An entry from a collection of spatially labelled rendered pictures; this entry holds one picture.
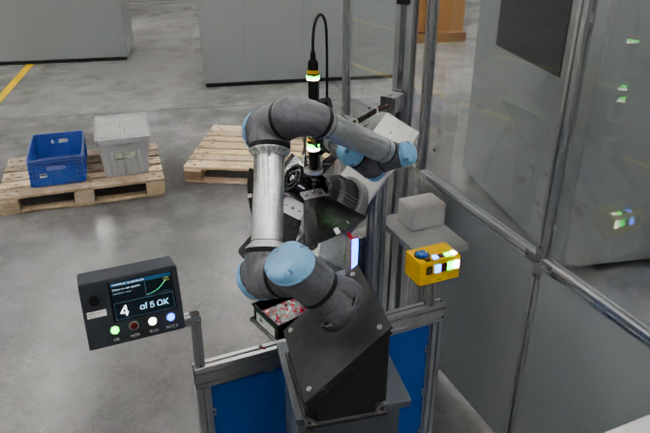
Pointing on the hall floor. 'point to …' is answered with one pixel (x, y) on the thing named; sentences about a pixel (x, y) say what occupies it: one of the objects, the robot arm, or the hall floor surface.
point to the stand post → (375, 241)
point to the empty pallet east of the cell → (226, 156)
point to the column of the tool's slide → (392, 277)
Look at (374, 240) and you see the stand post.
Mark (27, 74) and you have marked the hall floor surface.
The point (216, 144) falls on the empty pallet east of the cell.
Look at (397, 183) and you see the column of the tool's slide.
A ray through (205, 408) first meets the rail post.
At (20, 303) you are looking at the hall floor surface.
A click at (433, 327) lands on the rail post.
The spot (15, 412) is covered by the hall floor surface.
